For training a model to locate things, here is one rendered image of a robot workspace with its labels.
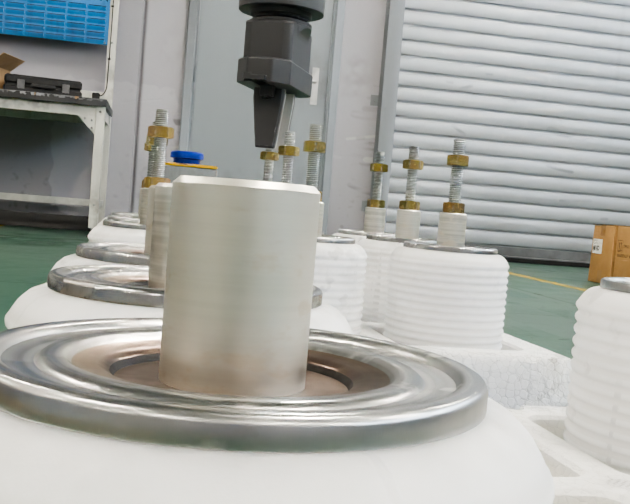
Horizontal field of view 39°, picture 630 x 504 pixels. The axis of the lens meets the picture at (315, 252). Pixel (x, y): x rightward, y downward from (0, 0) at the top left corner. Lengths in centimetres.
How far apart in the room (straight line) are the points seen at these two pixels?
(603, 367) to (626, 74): 621
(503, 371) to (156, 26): 532
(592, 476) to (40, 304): 23
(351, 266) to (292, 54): 30
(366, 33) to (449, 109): 74
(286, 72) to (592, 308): 53
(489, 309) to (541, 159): 560
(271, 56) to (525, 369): 41
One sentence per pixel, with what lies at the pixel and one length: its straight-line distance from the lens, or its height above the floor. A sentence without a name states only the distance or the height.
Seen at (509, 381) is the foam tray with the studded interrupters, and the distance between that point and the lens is 68.
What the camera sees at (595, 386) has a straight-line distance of 42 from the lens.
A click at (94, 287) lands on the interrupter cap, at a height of 25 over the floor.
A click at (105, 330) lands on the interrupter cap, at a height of 25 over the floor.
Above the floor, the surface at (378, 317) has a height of 18.
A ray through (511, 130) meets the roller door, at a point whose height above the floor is 89.
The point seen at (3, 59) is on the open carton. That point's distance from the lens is 546.
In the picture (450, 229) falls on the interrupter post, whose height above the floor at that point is 27.
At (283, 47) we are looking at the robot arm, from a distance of 89.
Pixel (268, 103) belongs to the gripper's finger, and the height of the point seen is 38.
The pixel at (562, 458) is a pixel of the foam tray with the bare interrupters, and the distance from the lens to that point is 40.
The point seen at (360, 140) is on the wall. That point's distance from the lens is 595.
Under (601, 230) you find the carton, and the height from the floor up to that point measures 27.
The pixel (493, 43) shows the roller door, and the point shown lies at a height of 145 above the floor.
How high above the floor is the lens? 28
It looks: 3 degrees down
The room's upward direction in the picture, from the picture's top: 5 degrees clockwise
